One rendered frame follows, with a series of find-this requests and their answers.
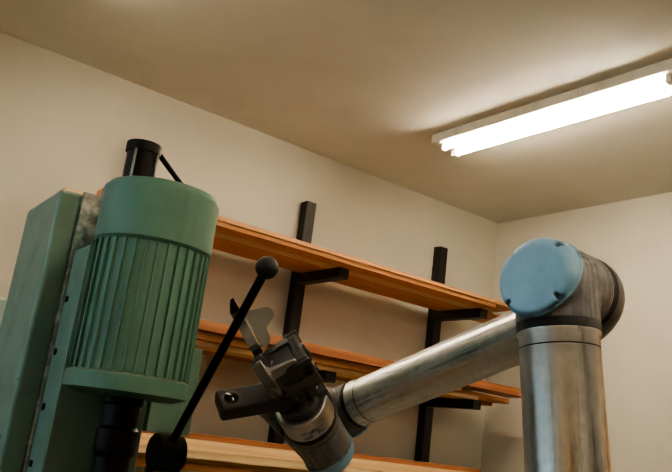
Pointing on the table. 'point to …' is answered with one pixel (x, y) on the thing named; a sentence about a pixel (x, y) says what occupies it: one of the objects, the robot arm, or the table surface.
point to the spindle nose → (116, 434)
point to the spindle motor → (143, 291)
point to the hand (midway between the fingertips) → (238, 329)
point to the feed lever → (162, 450)
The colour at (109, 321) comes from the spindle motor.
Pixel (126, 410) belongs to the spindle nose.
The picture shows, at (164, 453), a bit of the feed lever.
